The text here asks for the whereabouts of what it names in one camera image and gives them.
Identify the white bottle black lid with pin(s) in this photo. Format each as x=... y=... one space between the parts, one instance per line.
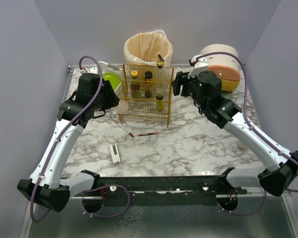
x=241 y=145

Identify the round drawer organizer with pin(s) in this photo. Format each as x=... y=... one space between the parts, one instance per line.
x=225 y=67

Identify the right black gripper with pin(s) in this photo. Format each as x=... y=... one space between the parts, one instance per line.
x=177 y=83

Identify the green fried egg plate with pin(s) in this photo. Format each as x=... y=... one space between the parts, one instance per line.
x=113 y=78

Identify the red sauce bottle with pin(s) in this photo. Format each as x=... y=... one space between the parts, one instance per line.
x=135 y=84

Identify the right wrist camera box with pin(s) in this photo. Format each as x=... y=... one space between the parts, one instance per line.
x=199 y=64

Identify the gold spice jar black cap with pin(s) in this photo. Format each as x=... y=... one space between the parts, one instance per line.
x=148 y=84

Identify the white rectangular case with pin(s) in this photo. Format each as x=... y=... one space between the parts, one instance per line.
x=115 y=153

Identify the white plastic basket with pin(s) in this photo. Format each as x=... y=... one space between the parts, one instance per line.
x=106 y=67

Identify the clear glass oil bottle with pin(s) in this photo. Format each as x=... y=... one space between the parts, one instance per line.
x=160 y=74

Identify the bin with plastic bag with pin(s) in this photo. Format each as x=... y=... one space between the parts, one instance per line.
x=144 y=48

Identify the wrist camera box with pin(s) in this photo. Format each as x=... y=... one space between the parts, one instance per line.
x=93 y=70
x=199 y=64

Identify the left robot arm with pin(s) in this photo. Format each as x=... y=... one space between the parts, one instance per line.
x=45 y=185

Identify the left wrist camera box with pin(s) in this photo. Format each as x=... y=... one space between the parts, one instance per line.
x=93 y=70

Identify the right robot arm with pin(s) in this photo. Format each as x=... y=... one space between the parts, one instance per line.
x=280 y=165

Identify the red filled tube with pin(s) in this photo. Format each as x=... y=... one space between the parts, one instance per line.
x=147 y=134

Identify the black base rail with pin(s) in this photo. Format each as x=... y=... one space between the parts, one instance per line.
x=178 y=190

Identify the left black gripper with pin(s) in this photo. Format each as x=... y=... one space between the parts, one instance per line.
x=112 y=96

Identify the clear shaker green lid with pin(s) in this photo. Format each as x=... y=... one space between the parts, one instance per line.
x=122 y=107

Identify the gold wire rack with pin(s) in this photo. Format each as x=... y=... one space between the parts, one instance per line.
x=143 y=110

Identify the white red marker pen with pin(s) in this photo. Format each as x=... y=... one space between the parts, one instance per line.
x=126 y=130

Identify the small yellow label bottle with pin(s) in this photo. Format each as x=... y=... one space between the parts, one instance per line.
x=159 y=100

